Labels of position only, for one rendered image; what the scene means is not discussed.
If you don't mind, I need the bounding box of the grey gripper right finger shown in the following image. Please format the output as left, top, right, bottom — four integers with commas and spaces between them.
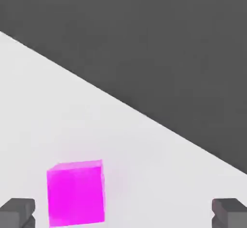
211, 198, 247, 228

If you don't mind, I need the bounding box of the small magenta cube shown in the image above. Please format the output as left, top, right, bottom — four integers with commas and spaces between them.
46, 159, 106, 228

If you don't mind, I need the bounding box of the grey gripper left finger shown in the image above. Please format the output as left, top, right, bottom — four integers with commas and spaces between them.
0, 198, 36, 228

